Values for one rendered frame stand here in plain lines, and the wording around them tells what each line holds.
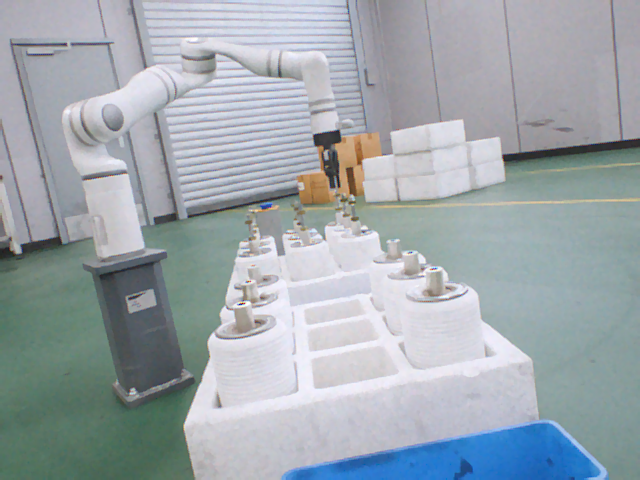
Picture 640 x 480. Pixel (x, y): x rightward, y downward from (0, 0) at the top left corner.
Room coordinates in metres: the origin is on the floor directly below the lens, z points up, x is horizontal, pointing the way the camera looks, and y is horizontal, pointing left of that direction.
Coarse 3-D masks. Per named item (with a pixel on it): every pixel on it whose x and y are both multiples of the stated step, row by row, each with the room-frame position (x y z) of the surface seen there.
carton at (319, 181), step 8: (344, 168) 5.07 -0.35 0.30; (312, 176) 5.16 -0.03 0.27; (320, 176) 5.04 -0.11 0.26; (344, 176) 5.06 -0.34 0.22; (312, 184) 5.18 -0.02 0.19; (320, 184) 5.06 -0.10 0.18; (328, 184) 4.95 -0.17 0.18; (344, 184) 5.05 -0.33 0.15; (312, 192) 5.20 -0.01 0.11; (320, 192) 5.08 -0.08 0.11; (328, 192) 4.96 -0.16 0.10; (344, 192) 5.05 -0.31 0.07; (320, 200) 5.10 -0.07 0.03; (328, 200) 4.98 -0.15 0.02
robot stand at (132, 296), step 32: (160, 256) 1.07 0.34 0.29; (96, 288) 1.08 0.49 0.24; (128, 288) 1.03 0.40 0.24; (160, 288) 1.08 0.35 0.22; (128, 320) 1.03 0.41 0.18; (160, 320) 1.06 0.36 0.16; (128, 352) 1.02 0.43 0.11; (160, 352) 1.05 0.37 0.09; (128, 384) 1.03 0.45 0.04; (160, 384) 1.04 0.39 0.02
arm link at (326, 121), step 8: (320, 112) 1.37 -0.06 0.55; (328, 112) 1.37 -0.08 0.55; (336, 112) 1.39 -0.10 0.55; (312, 120) 1.38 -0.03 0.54; (320, 120) 1.37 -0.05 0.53; (328, 120) 1.36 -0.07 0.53; (336, 120) 1.38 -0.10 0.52; (344, 120) 1.35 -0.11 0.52; (352, 120) 1.40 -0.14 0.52; (312, 128) 1.39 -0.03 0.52; (320, 128) 1.37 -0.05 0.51; (328, 128) 1.36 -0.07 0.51; (336, 128) 1.37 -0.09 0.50; (344, 128) 1.41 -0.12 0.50
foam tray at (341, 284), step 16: (288, 272) 1.21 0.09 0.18; (336, 272) 1.13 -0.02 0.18; (352, 272) 1.10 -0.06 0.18; (368, 272) 1.09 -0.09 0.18; (288, 288) 1.07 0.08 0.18; (304, 288) 1.08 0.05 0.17; (320, 288) 1.08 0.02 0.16; (336, 288) 1.08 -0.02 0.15; (352, 288) 1.09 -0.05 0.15; (368, 288) 1.09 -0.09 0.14
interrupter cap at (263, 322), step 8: (232, 320) 0.63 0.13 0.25; (256, 320) 0.62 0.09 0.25; (264, 320) 0.61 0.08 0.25; (272, 320) 0.60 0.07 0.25; (224, 328) 0.60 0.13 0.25; (232, 328) 0.60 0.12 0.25; (256, 328) 0.58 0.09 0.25; (264, 328) 0.57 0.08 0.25; (216, 336) 0.58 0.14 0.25; (224, 336) 0.57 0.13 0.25; (232, 336) 0.56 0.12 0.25; (240, 336) 0.56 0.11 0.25; (248, 336) 0.56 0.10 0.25
